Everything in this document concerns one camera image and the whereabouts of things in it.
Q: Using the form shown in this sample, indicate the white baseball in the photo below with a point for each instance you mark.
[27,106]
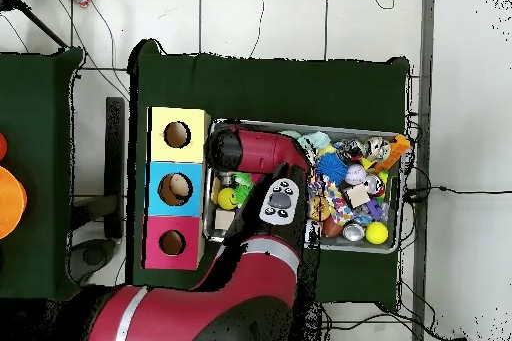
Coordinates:
[355,174]

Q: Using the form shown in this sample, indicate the small red round object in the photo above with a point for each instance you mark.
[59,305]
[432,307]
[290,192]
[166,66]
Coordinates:
[2,147]

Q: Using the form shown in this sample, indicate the large orange round object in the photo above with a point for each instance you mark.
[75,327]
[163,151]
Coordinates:
[12,201]

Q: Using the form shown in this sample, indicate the yellow smiley ball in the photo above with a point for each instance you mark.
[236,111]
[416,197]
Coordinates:
[228,199]

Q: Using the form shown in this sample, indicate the metal mesh bin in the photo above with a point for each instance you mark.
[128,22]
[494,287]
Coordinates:
[360,247]

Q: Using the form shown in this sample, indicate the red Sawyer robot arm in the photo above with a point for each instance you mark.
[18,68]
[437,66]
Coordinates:
[240,301]

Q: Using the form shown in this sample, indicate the large blue spiky ball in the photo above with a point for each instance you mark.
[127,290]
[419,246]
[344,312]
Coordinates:
[332,167]

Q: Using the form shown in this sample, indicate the black panel stand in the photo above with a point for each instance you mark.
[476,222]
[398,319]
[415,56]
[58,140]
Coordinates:
[114,157]

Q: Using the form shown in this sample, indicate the green spiky ball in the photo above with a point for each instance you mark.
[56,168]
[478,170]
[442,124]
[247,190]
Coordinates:
[242,192]

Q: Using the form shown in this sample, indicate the dark green table cloth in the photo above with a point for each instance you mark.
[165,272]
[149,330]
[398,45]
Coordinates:
[280,89]
[36,117]

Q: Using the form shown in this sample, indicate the yellow tennis ball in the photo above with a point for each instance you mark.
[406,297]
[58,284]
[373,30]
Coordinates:
[376,233]

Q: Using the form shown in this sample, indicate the wooden three-hole box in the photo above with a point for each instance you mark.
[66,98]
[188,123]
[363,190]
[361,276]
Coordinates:
[176,153]

